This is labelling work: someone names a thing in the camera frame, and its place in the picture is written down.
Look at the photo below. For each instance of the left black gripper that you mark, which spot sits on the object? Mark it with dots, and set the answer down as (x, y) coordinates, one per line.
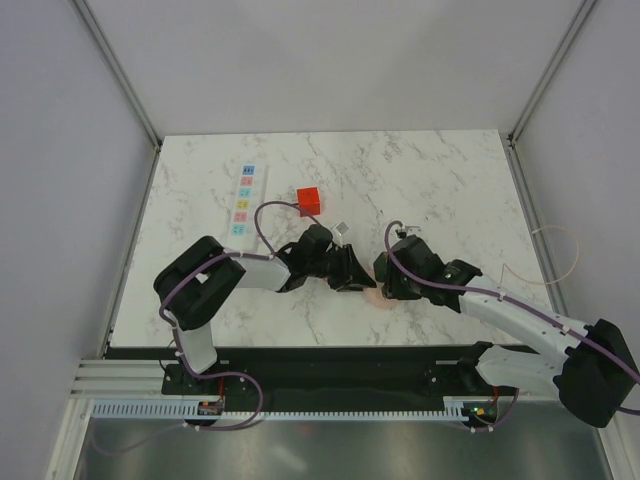
(351, 276)

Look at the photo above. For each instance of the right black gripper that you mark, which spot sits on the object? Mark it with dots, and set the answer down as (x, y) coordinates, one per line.
(392, 288)

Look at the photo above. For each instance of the pink round socket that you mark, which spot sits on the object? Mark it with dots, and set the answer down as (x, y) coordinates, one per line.
(375, 297)

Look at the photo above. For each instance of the red cube socket adapter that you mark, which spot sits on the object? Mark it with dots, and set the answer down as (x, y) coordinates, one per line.
(309, 201)

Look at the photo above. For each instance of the white power strip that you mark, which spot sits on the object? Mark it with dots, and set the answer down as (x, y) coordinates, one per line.
(249, 194)

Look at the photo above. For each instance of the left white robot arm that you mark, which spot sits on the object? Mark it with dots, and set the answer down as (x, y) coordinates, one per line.
(194, 287)

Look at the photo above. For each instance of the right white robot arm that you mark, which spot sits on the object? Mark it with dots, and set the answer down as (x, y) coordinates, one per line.
(587, 367)

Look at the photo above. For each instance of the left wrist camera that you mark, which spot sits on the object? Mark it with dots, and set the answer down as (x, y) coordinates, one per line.
(339, 232)

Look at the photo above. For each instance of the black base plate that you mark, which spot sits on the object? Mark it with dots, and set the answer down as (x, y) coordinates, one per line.
(336, 377)

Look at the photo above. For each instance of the white slotted cable duct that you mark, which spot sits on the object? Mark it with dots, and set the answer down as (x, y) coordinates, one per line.
(192, 410)

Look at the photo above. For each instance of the aluminium rail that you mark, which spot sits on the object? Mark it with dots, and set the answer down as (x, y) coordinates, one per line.
(118, 379)

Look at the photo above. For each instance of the right aluminium frame post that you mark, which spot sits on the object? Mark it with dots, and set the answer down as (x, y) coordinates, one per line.
(560, 54)

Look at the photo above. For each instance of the aluminium frame post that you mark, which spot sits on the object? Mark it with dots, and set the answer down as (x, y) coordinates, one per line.
(560, 54)
(89, 20)

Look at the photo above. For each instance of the left aluminium frame post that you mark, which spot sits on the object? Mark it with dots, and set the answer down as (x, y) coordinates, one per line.
(89, 20)

